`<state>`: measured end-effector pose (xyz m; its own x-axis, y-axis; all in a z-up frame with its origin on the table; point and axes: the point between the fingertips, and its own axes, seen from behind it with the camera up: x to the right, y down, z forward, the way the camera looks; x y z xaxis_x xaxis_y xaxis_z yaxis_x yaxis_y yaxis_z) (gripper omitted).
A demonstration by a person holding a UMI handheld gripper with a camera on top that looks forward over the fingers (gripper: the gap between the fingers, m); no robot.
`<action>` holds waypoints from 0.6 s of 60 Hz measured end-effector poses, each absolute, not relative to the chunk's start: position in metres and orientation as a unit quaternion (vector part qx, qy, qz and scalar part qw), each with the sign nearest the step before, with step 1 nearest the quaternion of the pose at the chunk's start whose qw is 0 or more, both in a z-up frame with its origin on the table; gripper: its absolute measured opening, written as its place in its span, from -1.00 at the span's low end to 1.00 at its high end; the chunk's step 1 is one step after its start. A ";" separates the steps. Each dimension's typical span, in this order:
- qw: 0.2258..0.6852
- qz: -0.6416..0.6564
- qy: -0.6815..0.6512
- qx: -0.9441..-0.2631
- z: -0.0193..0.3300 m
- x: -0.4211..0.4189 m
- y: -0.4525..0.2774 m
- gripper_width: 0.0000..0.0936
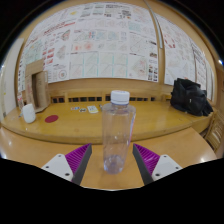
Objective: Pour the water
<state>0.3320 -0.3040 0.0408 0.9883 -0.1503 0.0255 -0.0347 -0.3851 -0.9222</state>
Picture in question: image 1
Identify wooden chair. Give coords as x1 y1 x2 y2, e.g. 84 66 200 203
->
203 111 224 158

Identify narrow printed wall poster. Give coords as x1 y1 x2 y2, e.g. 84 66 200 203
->
154 13 216 101

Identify black bag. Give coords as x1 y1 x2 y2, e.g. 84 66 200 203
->
169 78 214 118

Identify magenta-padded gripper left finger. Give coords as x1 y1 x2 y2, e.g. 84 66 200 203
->
41 143 93 186

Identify white wall panel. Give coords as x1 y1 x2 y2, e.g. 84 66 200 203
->
0 38 25 118

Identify flat round red coaster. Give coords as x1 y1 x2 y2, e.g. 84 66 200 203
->
44 114 60 124

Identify large printed wall poster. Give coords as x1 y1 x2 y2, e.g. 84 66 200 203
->
16 1 160 101

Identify brown cardboard box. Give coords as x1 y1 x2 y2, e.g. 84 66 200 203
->
24 59 51 114

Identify small white card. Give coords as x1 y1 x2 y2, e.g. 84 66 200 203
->
86 105 100 114

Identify white cup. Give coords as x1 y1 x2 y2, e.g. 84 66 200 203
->
21 103 37 124

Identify clear plastic bottle white cap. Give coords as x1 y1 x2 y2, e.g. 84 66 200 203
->
101 89 137 175

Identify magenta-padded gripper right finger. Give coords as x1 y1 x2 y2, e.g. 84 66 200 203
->
132 143 183 186

